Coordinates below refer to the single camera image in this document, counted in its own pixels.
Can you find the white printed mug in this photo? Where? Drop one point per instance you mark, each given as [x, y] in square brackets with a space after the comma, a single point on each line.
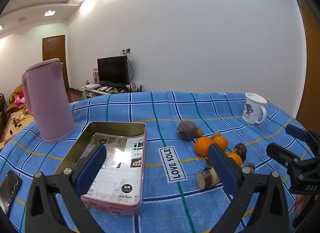
[251, 110]

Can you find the white wall socket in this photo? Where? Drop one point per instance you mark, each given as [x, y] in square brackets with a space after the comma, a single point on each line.
[125, 51]

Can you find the pink flower ornament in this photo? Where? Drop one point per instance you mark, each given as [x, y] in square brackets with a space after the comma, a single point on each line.
[133, 86]

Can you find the wooden coffee table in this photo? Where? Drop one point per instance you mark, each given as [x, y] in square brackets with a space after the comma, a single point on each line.
[15, 125]

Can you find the orange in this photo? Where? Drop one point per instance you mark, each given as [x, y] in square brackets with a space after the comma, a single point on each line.
[236, 159]
[202, 146]
[221, 142]

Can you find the sugarcane piece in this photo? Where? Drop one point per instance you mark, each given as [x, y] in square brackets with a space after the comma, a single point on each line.
[206, 178]
[248, 166]

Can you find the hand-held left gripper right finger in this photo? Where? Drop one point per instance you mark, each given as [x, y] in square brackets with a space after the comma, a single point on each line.
[222, 168]

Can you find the person's right hand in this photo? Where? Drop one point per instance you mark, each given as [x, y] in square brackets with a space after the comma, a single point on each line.
[299, 205]

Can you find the black television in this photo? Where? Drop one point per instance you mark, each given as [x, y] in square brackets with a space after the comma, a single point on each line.
[112, 70]

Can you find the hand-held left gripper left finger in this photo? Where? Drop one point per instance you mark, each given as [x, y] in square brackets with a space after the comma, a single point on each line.
[93, 168]

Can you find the white flat box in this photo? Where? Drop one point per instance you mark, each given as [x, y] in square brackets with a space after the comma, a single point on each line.
[92, 85]

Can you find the brown leather sofa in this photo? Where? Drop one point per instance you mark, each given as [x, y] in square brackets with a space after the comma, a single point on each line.
[14, 92]

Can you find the black router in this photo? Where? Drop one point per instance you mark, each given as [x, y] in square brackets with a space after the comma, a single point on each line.
[140, 89]

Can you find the brown longan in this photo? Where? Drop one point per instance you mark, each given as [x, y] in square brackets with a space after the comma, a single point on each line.
[216, 135]
[200, 132]

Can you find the pink box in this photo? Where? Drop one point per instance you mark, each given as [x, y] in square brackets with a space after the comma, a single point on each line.
[96, 75]

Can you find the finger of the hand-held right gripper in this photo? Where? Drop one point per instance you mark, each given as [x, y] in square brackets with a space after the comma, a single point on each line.
[297, 130]
[281, 153]

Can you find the white television stand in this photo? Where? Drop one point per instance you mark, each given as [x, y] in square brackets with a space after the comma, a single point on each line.
[95, 92]

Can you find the dark water chestnut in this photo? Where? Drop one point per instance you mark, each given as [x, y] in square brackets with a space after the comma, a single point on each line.
[240, 150]

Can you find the purple round radish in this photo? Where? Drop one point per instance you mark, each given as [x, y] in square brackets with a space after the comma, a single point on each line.
[187, 129]

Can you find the blue checked blanket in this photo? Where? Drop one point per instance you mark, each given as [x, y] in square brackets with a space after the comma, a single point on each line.
[162, 112]

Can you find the brown wooden door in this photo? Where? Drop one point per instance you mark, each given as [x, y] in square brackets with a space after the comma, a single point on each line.
[53, 50]
[311, 72]

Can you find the black smartphone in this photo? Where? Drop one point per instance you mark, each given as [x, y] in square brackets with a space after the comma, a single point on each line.
[9, 190]

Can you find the pink floral pillow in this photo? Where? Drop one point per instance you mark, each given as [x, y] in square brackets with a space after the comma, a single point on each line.
[19, 99]

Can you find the rectangular metal tin box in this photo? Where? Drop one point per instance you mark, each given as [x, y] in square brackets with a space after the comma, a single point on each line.
[120, 152]

